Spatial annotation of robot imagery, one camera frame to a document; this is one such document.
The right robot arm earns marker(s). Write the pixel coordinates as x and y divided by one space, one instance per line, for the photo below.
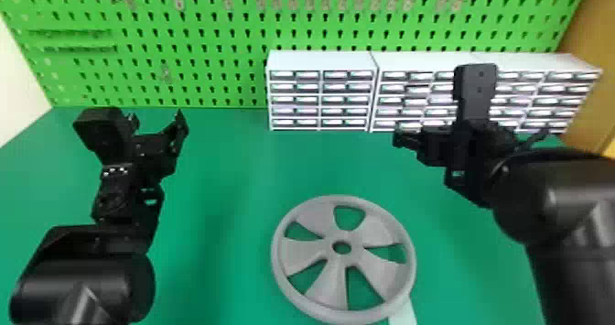
567 221

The white drawer cabinet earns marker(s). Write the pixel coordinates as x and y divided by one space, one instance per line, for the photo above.
321 93
548 96
413 98

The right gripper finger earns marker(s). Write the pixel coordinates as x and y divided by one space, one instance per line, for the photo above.
407 140

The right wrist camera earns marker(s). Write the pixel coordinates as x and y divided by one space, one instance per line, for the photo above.
475 91

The grey wheel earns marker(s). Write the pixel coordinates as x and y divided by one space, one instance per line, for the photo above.
331 274

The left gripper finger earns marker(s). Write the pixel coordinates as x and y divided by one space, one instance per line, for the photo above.
177 127
132 121

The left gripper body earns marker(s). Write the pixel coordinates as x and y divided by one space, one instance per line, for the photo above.
154 156

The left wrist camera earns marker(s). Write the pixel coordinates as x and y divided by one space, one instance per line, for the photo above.
103 132

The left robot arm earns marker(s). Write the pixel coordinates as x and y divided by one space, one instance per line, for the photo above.
86 269

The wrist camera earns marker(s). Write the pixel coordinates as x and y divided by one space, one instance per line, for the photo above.
103 132
475 91

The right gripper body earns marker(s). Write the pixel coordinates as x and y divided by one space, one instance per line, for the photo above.
439 146

